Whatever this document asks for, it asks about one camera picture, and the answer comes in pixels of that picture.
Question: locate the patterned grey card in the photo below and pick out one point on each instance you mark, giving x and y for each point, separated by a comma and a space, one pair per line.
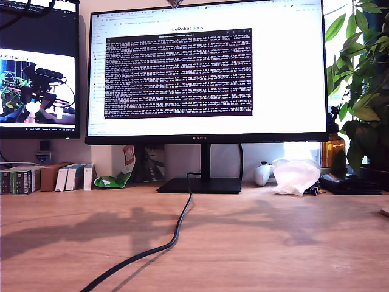
155, 164

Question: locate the white game controller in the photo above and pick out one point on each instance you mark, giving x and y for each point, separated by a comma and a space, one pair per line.
261, 176

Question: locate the green white gum bag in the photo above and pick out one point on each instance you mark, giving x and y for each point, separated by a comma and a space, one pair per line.
117, 181

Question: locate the large black Huawei monitor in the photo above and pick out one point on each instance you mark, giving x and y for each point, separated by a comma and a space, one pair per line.
273, 91

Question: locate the crumpled white plastic bag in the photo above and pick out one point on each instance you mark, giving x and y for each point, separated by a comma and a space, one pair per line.
294, 176

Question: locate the white blue carton box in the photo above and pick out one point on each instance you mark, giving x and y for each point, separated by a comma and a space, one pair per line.
88, 178
61, 181
73, 179

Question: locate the amber glass bottle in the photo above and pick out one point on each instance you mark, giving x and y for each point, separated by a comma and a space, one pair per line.
331, 150

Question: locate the brown cardboard box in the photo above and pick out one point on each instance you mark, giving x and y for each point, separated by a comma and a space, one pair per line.
50, 179

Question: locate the small black square device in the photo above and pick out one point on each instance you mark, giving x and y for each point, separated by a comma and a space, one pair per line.
45, 146

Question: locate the blue shield badge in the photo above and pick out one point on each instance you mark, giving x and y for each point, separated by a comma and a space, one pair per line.
43, 157

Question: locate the black leather pouch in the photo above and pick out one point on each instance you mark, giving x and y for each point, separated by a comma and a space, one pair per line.
349, 184

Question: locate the green white carton box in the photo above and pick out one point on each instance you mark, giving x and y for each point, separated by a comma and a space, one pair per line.
5, 182
22, 182

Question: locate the green leafy plant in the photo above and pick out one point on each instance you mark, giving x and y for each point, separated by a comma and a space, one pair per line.
367, 100

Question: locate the black plant pot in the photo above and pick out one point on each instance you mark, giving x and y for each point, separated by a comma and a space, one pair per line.
377, 174

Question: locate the black TUF gaming monitor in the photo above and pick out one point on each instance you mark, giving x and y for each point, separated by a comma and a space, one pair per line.
39, 36

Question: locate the round cork coaster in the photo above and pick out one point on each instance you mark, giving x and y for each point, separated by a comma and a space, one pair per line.
385, 211

